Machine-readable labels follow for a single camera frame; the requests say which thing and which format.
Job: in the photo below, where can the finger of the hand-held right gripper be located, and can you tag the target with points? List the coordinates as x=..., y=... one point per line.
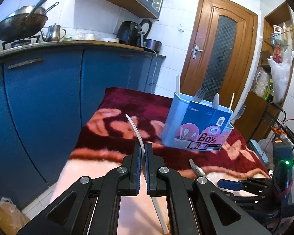
x=229, y=184
x=245, y=197

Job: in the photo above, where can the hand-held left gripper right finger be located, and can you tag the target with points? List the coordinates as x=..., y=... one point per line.
x=148, y=169

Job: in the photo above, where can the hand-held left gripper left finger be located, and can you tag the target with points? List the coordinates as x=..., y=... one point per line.
x=138, y=169

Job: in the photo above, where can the metal table knife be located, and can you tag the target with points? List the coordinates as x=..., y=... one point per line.
x=197, y=170

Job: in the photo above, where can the white chopstick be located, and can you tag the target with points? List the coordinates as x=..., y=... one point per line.
x=137, y=132
x=177, y=83

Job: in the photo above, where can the plastic utensil holder box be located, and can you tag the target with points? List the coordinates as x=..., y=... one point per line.
x=181, y=117

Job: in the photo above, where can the wooden chopstick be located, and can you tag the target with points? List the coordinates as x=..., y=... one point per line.
x=231, y=101

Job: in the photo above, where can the white plastic spoon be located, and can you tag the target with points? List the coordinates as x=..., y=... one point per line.
x=216, y=101

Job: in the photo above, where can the red flower printed blanket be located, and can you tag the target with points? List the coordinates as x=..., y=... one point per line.
x=127, y=107

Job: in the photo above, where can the black metal rack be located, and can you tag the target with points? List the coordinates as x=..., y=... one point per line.
x=288, y=137

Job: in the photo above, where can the wooden shelf unit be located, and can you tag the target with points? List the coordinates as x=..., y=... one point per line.
x=257, y=112

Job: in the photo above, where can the green bottle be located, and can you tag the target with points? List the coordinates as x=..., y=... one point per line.
x=270, y=88

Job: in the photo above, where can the clear plastic bag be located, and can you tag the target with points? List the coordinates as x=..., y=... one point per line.
x=261, y=83

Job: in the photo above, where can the white plastic bag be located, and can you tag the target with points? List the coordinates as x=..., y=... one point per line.
x=281, y=78

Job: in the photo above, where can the blue kitchen base cabinet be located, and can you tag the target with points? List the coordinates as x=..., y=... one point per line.
x=39, y=102

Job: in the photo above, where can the black rice cooker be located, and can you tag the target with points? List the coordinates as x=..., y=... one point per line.
x=153, y=45

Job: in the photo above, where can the white bowl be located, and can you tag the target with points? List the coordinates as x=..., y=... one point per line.
x=110, y=39

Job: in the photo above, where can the black air fryer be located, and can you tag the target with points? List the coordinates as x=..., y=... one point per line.
x=127, y=33

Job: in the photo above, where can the yellow plastic bag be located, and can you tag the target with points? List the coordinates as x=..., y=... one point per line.
x=7, y=215

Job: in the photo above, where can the red bottle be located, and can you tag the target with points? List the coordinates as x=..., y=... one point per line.
x=276, y=52

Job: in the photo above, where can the white food container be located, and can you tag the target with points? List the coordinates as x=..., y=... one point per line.
x=85, y=36

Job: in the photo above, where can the wooden door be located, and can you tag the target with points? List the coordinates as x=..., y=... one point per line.
x=203, y=34

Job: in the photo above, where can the steel kettle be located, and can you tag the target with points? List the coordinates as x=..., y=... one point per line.
x=54, y=33

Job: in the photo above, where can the white mug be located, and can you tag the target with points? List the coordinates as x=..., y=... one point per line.
x=276, y=29

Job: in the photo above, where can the gas stove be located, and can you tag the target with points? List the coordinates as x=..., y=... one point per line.
x=17, y=44

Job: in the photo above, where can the black wok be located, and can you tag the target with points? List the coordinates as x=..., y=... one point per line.
x=19, y=28

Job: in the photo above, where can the metal ladle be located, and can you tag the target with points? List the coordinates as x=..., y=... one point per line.
x=43, y=1

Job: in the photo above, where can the white wall socket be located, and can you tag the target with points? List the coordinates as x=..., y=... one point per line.
x=181, y=27

